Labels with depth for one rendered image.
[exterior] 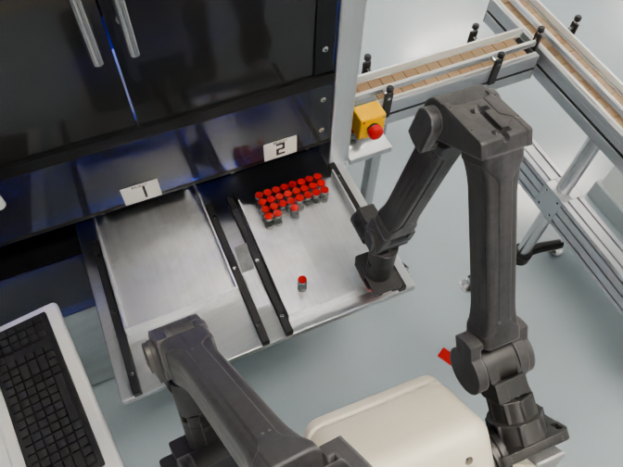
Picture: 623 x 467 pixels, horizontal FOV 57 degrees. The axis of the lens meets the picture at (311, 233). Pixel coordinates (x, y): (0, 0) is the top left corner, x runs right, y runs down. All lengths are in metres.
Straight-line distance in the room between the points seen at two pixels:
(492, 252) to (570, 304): 1.77
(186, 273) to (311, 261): 0.30
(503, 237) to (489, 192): 0.07
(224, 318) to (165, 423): 0.93
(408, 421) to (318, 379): 1.45
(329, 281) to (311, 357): 0.89
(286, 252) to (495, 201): 0.73
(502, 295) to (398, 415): 0.22
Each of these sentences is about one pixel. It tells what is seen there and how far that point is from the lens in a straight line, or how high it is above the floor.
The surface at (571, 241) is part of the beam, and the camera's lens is 2.11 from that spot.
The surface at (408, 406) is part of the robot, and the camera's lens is 0.78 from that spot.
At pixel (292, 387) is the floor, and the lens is 2.18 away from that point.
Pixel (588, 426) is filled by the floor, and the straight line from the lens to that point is 2.38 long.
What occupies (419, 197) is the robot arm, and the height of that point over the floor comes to 1.34.
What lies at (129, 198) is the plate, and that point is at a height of 1.01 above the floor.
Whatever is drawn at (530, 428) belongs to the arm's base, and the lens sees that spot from 0.94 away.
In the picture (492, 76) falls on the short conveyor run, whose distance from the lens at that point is 1.82.
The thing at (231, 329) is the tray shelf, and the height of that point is 0.88.
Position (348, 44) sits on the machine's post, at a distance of 1.27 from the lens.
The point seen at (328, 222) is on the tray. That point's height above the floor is 0.88.
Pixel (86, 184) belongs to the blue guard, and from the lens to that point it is 1.31.
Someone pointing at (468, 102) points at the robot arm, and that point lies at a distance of 0.78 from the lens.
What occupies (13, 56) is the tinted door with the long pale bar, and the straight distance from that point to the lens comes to 1.09.
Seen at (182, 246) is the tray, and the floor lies 0.88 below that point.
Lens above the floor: 2.08
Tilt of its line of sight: 58 degrees down
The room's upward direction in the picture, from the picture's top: 3 degrees clockwise
